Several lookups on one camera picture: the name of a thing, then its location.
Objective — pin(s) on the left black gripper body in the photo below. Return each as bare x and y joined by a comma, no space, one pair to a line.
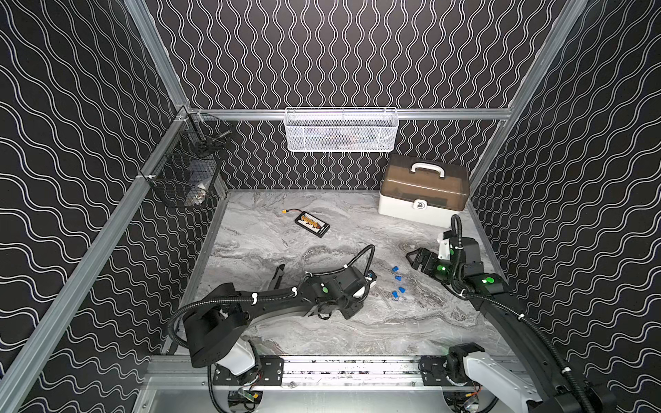
320,308

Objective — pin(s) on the white mesh wall basket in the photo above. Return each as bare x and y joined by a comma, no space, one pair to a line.
341,129

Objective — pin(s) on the black battery pack with cable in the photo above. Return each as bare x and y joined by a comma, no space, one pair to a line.
309,222

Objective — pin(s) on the black wire wall basket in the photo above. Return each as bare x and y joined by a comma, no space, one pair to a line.
186,176

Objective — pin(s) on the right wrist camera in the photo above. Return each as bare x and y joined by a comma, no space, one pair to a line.
444,252

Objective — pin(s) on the black loose finger part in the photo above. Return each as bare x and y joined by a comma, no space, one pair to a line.
276,280

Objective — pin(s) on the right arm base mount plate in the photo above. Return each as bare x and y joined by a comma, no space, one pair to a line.
437,371

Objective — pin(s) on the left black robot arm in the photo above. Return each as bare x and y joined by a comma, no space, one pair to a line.
211,329

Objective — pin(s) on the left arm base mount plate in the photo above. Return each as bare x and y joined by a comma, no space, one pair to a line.
253,370

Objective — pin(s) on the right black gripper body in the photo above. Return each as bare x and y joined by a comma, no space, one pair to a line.
441,269

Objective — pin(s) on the aluminium front rail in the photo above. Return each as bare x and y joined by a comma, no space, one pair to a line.
317,372

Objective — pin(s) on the brown lid white toolbox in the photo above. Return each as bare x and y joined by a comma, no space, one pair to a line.
423,191

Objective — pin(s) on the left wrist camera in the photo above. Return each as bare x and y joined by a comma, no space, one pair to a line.
371,278

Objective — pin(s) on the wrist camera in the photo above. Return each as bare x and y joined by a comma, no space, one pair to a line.
371,278
444,252

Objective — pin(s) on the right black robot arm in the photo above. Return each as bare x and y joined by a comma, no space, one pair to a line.
548,383

